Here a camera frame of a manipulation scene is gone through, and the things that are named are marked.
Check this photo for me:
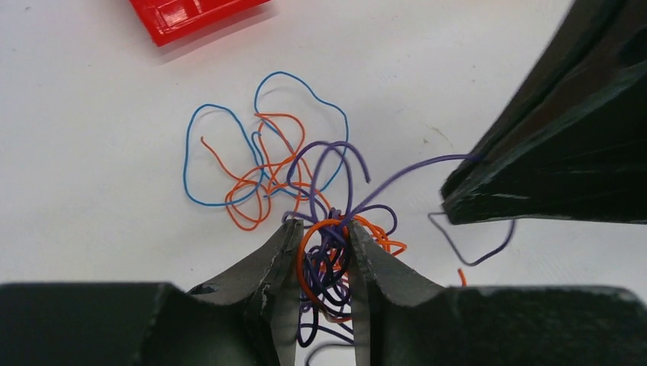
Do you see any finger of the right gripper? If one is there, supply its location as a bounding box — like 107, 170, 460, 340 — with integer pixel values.
441, 1, 646, 224

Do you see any red plastic bin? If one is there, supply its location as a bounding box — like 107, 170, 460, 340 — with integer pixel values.
130, 0, 268, 47

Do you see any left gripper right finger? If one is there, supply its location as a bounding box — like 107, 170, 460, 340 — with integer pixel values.
348, 220, 445, 365

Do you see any orange purple wire bundle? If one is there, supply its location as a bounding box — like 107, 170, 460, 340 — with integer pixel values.
199, 111, 517, 366

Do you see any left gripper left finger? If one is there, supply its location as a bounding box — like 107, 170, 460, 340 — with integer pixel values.
188, 220, 304, 365

